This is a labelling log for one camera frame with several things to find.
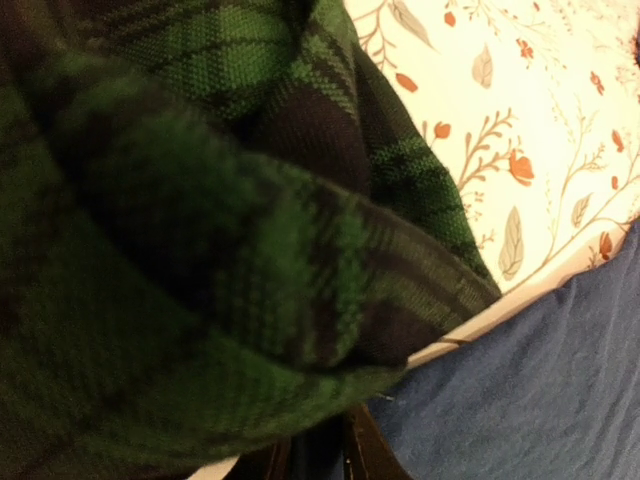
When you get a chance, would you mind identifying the navy blue t-shirt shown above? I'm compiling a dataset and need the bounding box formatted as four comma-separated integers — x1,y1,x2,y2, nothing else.
370,229,639,479

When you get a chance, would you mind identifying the floral patterned table cloth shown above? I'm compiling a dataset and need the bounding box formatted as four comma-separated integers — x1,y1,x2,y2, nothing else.
346,1,639,367

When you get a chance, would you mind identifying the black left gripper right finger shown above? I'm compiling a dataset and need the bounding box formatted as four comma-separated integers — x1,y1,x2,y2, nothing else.
344,404,411,480

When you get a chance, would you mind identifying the dark green plaid garment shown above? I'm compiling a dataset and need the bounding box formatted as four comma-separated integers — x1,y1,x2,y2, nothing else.
1,1,500,479

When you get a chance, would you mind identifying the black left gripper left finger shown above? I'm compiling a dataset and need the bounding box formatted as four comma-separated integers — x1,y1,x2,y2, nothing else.
227,438,291,480

